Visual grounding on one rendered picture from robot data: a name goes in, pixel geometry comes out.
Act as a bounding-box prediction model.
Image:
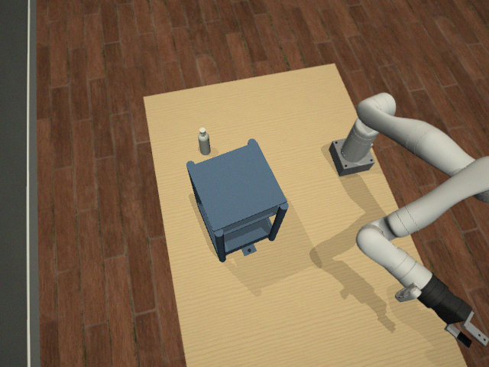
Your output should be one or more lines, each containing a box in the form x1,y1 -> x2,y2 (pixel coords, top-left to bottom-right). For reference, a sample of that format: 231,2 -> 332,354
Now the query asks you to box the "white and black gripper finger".
461,311 -> 489,346
444,324 -> 472,349

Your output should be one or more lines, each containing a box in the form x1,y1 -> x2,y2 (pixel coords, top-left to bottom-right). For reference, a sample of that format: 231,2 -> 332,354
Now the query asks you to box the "grey cylinder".
198,128 -> 211,155

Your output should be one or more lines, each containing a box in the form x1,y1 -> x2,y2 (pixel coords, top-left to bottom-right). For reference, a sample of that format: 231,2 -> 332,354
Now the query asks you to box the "blue shelving unit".
186,138 -> 289,262

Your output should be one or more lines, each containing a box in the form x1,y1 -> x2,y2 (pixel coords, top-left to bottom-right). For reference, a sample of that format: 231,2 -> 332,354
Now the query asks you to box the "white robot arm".
341,93 -> 489,280

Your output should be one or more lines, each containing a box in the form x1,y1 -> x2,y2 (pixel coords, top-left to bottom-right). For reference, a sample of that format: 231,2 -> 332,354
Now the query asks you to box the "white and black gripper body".
395,261 -> 472,324

